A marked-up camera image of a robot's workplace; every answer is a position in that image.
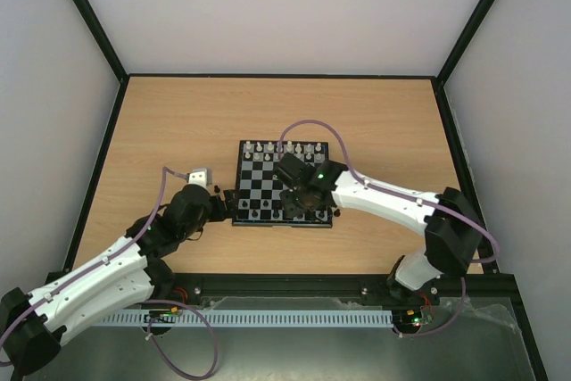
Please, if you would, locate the light blue slotted cable duct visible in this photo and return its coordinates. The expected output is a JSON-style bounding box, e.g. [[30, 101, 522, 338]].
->
[[96, 309, 393, 328]]

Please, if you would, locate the black aluminium front rail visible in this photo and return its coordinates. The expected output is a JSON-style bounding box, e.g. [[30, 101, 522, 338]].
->
[[44, 271, 518, 306]]

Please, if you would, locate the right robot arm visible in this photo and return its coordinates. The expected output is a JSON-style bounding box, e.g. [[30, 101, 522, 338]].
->
[[275, 153, 484, 302]]

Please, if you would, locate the right circuit board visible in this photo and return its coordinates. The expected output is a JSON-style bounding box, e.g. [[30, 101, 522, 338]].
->
[[397, 306, 435, 327]]

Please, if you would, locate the left circuit board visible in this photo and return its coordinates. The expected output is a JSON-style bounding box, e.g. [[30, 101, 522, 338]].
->
[[144, 307, 184, 324]]

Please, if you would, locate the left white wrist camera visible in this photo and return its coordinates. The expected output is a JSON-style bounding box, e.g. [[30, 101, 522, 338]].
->
[[186, 168, 212, 188]]

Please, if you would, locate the black and silver chessboard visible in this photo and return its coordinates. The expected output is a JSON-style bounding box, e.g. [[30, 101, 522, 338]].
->
[[232, 140, 333, 228]]

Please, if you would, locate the circuit board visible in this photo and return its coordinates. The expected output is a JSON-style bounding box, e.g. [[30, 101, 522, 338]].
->
[[144, 307, 184, 324], [397, 306, 435, 327]]

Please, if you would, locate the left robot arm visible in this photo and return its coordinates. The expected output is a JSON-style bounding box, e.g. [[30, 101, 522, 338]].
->
[[1, 184, 230, 376]]

